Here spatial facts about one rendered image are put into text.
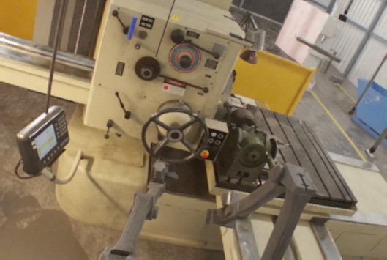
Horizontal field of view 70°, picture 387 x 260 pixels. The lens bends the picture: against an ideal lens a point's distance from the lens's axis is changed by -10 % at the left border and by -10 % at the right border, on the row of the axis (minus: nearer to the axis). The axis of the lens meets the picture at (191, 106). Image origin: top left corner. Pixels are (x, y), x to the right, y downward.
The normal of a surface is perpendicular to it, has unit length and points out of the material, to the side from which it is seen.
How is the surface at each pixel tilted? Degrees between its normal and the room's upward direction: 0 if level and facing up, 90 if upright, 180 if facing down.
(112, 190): 90
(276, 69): 90
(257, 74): 90
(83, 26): 90
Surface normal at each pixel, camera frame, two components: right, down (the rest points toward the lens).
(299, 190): 0.16, 0.15
